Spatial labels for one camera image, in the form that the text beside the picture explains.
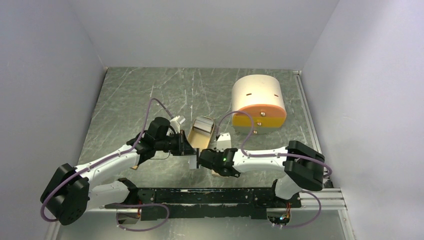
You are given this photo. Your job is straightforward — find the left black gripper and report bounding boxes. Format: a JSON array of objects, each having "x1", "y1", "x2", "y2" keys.
[{"x1": 155, "y1": 129, "x2": 197, "y2": 156}]

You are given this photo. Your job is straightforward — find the grey striped credit card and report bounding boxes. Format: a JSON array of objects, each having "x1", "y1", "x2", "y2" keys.
[{"x1": 188, "y1": 155, "x2": 198, "y2": 170}]

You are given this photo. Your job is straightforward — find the tan oval tray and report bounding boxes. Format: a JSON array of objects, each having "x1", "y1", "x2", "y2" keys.
[{"x1": 187, "y1": 124, "x2": 215, "y2": 151}]

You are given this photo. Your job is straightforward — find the grey credit card stack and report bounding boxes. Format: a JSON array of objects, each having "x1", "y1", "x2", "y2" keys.
[{"x1": 192, "y1": 116, "x2": 215, "y2": 135}]

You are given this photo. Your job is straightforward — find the tan card holder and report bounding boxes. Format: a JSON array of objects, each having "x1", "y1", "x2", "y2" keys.
[{"x1": 211, "y1": 170, "x2": 226, "y2": 178}]

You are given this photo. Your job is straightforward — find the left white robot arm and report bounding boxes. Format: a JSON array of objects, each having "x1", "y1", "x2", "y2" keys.
[{"x1": 40, "y1": 117, "x2": 199, "y2": 226}]

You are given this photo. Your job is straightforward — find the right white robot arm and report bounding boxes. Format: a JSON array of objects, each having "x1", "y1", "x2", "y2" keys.
[{"x1": 195, "y1": 140, "x2": 327, "y2": 207}]

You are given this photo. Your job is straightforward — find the cream orange drawer box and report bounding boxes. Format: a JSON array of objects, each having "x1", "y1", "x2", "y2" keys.
[{"x1": 231, "y1": 74, "x2": 287, "y2": 134}]

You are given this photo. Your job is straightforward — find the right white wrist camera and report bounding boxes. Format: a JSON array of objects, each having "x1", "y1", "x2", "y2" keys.
[{"x1": 216, "y1": 132, "x2": 232, "y2": 152}]

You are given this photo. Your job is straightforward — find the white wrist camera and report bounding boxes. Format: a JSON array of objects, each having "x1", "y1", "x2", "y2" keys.
[
  {"x1": 170, "y1": 115, "x2": 186, "y2": 134},
  {"x1": 216, "y1": 132, "x2": 232, "y2": 152}
]

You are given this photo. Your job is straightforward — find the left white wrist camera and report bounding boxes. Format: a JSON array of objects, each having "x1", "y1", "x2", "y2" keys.
[{"x1": 170, "y1": 115, "x2": 186, "y2": 134}]

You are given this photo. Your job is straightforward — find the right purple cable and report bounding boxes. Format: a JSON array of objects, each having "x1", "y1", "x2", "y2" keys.
[{"x1": 215, "y1": 110, "x2": 333, "y2": 230}]

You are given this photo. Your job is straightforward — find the purple cable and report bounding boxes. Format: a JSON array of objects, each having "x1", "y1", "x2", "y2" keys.
[
  {"x1": 215, "y1": 110, "x2": 333, "y2": 230},
  {"x1": 40, "y1": 97, "x2": 175, "y2": 233}
]

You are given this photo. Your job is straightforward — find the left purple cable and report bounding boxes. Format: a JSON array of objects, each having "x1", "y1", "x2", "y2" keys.
[{"x1": 40, "y1": 97, "x2": 175, "y2": 233}]

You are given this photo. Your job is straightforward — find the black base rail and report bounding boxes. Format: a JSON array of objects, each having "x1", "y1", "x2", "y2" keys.
[{"x1": 118, "y1": 178, "x2": 301, "y2": 223}]

